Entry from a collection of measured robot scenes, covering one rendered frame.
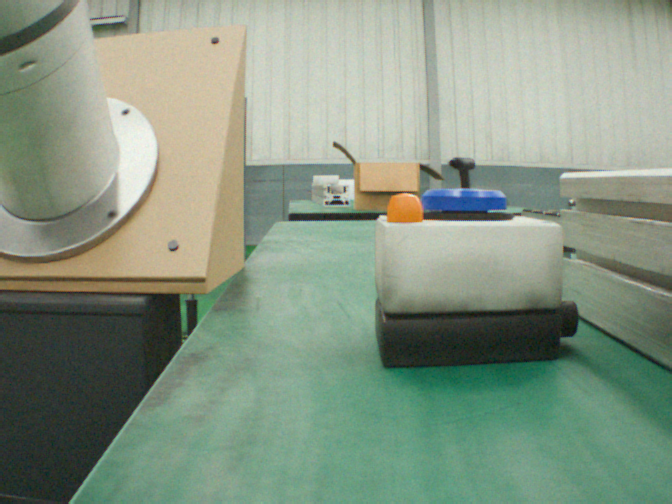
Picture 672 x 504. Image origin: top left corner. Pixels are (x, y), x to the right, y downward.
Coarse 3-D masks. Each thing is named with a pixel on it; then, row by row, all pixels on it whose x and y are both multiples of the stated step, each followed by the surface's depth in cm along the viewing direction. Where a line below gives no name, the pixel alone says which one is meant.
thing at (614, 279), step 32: (576, 192) 47; (608, 192) 40; (640, 192) 35; (576, 224) 47; (608, 224) 41; (640, 224) 35; (576, 256) 51; (608, 256) 41; (640, 256) 35; (576, 288) 47; (608, 288) 41; (640, 288) 35; (608, 320) 41; (640, 320) 35; (640, 352) 36
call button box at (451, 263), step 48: (384, 240) 36; (432, 240) 35; (480, 240) 35; (528, 240) 35; (384, 288) 36; (432, 288) 36; (480, 288) 35; (528, 288) 35; (384, 336) 36; (432, 336) 36; (480, 336) 36; (528, 336) 36
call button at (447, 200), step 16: (432, 192) 38; (448, 192) 38; (464, 192) 37; (480, 192) 37; (496, 192) 38; (432, 208) 38; (448, 208) 38; (464, 208) 37; (480, 208) 37; (496, 208) 38
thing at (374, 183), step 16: (336, 144) 276; (352, 160) 284; (368, 176) 269; (384, 176) 269; (400, 176) 269; (416, 176) 269; (432, 176) 299; (368, 192) 272; (384, 192) 272; (400, 192) 272; (416, 192) 272; (368, 208) 272; (384, 208) 272
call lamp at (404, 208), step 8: (392, 200) 36; (400, 200) 36; (408, 200) 36; (416, 200) 36; (392, 208) 36; (400, 208) 36; (408, 208) 36; (416, 208) 36; (392, 216) 36; (400, 216) 36; (408, 216) 36; (416, 216) 36
